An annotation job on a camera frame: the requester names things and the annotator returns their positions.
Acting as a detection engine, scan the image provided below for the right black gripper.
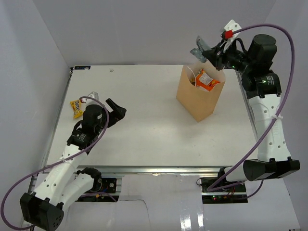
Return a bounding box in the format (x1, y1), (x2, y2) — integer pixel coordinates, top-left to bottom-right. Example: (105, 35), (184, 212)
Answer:
(202, 38), (253, 75)

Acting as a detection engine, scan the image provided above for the silver grey foil packet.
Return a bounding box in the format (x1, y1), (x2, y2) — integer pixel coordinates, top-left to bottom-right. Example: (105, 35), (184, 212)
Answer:
(190, 36), (211, 63)

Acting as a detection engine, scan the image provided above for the orange white snack bag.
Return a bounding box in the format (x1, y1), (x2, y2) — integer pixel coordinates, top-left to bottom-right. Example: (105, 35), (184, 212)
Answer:
(195, 69), (220, 91)

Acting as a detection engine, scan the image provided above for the yellow M&M's packet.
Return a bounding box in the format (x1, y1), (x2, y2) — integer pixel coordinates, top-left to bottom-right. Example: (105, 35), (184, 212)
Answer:
(70, 100), (83, 119)

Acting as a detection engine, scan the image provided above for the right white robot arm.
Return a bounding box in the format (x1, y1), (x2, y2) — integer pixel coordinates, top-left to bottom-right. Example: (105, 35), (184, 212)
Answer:
(203, 34), (300, 192)

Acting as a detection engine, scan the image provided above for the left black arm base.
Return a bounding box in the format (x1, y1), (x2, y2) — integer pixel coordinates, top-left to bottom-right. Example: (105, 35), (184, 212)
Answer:
(96, 178), (117, 193)

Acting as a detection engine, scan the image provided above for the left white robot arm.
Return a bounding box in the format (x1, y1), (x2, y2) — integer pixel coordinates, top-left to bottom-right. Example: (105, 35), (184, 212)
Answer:
(20, 96), (127, 231)

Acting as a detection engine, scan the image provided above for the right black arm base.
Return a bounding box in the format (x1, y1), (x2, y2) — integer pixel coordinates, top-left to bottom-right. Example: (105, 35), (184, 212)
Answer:
(196, 177), (244, 193)

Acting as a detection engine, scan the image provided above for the brown paper bag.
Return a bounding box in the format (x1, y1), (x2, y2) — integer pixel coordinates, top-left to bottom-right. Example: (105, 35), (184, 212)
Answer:
(176, 61), (226, 122)

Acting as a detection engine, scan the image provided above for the left table logo sticker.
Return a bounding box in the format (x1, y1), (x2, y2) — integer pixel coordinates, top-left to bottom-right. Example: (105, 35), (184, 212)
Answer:
(74, 65), (91, 70)

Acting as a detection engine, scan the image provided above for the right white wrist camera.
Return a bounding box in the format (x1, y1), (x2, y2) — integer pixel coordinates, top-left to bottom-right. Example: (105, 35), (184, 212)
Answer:
(221, 19), (242, 53)

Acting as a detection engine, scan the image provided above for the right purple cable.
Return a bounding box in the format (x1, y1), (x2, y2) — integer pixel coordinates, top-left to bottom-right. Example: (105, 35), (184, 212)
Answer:
(206, 23), (295, 200)

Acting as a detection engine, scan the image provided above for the aluminium table frame rail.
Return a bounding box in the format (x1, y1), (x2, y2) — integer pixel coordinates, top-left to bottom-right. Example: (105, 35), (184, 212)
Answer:
(43, 65), (255, 176)

